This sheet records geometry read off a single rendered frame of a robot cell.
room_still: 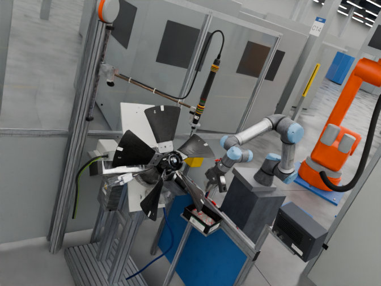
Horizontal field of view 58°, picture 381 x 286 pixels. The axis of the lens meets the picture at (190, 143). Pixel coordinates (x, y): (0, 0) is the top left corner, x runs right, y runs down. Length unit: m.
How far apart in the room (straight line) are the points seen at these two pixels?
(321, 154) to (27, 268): 4.42
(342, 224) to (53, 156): 2.57
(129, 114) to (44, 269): 1.35
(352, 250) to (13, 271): 2.80
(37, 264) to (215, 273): 1.32
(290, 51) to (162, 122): 4.71
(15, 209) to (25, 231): 0.24
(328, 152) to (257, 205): 3.31
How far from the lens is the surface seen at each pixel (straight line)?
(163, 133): 2.08
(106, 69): 2.18
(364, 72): 5.73
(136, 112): 2.28
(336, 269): 3.68
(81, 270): 2.80
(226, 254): 2.45
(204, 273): 2.66
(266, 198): 2.58
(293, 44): 6.56
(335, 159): 5.75
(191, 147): 2.21
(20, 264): 2.92
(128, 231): 2.43
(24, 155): 2.54
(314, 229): 1.96
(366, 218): 3.43
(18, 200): 2.76
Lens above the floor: 2.11
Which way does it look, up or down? 22 degrees down
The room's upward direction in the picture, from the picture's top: 20 degrees clockwise
